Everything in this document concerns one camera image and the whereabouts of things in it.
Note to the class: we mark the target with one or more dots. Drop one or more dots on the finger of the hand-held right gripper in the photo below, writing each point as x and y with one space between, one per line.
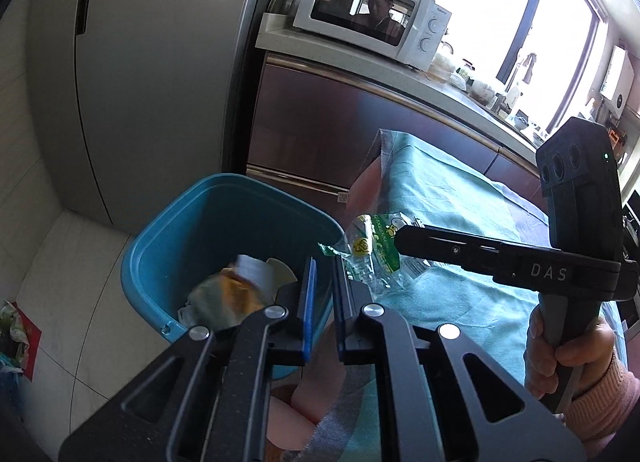
450 249

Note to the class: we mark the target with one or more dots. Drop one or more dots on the brown kitchen cabinet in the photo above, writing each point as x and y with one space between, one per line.
310 116

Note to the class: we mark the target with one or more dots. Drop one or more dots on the white paper cup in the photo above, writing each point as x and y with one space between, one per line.
282 274

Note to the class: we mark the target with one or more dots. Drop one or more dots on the glass teapot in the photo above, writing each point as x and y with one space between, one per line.
442 61

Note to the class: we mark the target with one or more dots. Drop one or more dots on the blue grey printed blanket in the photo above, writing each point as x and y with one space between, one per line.
450 181

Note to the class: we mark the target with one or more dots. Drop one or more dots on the white wall water heater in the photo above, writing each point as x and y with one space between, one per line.
617 81

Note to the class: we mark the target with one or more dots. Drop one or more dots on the person's right hand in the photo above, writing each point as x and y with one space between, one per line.
537 362

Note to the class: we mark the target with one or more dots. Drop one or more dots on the blue plastic bin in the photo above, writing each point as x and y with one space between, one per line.
200 222

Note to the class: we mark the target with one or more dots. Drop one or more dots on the grey refrigerator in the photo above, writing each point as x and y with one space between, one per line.
150 66

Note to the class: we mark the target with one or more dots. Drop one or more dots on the white microwave oven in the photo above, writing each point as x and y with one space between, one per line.
425 26

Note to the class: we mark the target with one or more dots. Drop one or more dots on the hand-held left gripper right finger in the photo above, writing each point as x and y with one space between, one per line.
337 312

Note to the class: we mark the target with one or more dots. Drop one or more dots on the white tissue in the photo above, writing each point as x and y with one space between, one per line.
189 316

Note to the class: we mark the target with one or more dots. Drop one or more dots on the green white plastic bag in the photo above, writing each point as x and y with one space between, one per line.
10 337

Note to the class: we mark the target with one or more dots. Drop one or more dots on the orange and white wrapper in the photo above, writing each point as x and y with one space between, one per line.
230 294

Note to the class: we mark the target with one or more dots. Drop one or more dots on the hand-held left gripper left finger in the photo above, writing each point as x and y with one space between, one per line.
310 312

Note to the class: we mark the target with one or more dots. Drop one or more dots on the red plastic packet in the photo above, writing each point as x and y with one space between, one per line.
30 342

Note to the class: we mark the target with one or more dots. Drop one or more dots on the person's right forearm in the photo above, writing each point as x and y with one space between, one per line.
605 407

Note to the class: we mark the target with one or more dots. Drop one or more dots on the kitchen window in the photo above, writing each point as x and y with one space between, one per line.
475 6

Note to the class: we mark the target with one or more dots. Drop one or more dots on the clear green-print plastic wrapper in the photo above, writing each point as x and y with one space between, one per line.
380 247

